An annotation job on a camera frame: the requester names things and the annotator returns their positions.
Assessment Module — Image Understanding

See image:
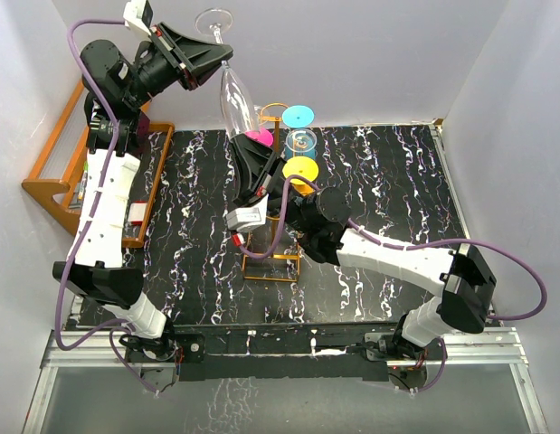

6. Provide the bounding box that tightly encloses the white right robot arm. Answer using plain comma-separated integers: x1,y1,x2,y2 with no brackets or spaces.
226,134,496,359

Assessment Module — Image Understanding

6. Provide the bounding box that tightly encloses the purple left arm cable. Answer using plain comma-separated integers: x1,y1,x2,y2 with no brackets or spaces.
54,17,181,397

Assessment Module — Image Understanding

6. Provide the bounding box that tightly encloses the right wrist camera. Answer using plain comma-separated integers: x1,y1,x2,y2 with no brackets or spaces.
225,195,268,246

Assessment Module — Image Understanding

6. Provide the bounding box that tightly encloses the wooden stepped shelf rack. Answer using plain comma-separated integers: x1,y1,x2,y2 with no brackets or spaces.
22,82,175,249

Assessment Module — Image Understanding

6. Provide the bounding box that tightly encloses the blue plastic wine glass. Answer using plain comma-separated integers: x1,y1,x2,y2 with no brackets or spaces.
282,105,318,160

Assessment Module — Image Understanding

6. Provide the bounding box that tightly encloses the red white small block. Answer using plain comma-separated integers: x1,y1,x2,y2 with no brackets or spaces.
127,202,147,226

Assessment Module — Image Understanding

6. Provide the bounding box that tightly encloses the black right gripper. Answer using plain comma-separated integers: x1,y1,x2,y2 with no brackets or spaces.
228,130,313,236

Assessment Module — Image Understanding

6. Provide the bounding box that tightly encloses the clear wine glass front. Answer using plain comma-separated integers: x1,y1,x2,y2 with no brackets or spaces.
195,8,260,139

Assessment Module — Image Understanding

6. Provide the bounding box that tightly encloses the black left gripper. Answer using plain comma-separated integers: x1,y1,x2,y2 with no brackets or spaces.
124,23,233,110

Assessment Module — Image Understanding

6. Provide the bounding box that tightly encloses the magenta plastic wine glass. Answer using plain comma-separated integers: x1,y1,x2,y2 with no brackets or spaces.
245,127,274,147

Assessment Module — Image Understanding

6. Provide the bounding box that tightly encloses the orange plastic wine glass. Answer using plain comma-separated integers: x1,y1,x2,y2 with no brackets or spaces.
282,156,319,195

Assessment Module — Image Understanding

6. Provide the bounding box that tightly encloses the aluminium frame rail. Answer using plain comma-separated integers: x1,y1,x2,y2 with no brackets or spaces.
24,327,547,433

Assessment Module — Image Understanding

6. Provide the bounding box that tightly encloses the clear flute glass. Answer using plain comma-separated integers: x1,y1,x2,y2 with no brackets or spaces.
285,128,317,153

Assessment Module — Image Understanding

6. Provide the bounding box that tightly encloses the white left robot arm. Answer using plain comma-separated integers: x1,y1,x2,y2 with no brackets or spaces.
52,20,233,361

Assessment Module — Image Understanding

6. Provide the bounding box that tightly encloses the green cap marker pen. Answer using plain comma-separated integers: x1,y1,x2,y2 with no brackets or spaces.
77,161,89,202

